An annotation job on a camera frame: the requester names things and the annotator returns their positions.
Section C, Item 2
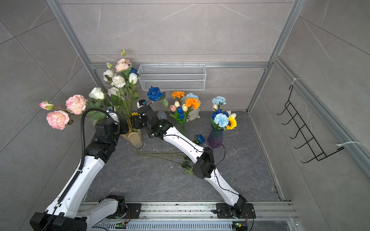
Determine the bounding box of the yellow wavy glass vase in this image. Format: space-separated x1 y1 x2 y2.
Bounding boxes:
121 130 144 149

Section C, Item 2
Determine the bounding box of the blue rose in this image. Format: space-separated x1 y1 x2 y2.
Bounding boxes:
133 150 195 176
130 68 138 76
147 87 169 109

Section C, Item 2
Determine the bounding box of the blue rose top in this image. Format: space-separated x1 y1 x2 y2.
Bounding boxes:
130 68 138 76

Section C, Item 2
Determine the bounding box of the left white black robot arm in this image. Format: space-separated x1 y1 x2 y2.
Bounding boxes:
30 117 129 231

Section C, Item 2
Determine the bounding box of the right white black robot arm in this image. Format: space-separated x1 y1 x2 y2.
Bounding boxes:
130 104 256 219

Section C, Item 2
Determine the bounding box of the small grey round vase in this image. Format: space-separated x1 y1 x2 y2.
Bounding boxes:
157 111 168 120

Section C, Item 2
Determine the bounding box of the light blue carnation middle vase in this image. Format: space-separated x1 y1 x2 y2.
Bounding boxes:
187 93 199 100

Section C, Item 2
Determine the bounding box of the purple glass vase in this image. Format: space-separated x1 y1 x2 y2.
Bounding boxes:
207 128 224 149

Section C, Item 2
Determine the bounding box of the yellow sunflower purple vase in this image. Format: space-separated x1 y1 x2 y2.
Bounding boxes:
226 116 237 130

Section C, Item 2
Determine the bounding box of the white rose tall stem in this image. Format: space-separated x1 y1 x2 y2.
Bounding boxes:
129 73 138 85

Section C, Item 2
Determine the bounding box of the white rose centre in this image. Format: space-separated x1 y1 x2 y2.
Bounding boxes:
111 76 126 88

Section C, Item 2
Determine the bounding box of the orange carnation small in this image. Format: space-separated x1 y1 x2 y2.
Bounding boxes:
172 91 185 99

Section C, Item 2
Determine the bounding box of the pink rose middle left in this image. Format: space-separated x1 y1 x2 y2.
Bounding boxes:
66 94 88 115

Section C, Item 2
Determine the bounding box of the pink rose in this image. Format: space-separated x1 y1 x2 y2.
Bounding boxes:
46 110 70 130
66 94 88 115

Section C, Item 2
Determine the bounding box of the small white rose left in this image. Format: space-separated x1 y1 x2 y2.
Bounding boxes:
103 69 115 82

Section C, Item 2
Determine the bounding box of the orange carnation large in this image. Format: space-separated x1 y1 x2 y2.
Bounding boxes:
186 98 200 109

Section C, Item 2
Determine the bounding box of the peach rose pair top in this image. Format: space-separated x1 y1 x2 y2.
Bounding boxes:
115 58 132 73

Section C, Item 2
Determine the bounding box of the pink rose lower left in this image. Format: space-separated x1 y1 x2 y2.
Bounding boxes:
46 110 70 130

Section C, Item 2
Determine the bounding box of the pink rose bud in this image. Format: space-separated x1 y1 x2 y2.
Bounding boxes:
39 101 55 110

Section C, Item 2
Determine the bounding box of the light blue carnation upper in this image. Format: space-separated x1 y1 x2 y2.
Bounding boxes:
212 96 226 105

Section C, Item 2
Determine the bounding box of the light blue carnation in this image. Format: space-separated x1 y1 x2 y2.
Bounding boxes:
214 113 229 128
212 96 226 105

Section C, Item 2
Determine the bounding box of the light blue carnation lower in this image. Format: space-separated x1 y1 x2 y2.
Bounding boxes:
214 113 229 128

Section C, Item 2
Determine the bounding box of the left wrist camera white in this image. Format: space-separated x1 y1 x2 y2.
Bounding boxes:
106 106 121 123

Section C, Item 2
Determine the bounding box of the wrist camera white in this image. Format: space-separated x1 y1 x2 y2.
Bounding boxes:
136 100 147 109
106 106 121 123

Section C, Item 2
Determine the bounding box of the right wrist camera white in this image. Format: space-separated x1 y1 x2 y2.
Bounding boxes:
136 100 147 109

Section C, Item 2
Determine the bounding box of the black corrugated cable conduit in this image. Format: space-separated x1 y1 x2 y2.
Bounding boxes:
51 108 115 206

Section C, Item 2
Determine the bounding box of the metal base rail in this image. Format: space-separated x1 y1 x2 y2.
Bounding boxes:
89 201 303 231

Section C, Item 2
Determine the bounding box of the black wire hook rack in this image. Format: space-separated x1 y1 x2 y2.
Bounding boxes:
276 85 345 164

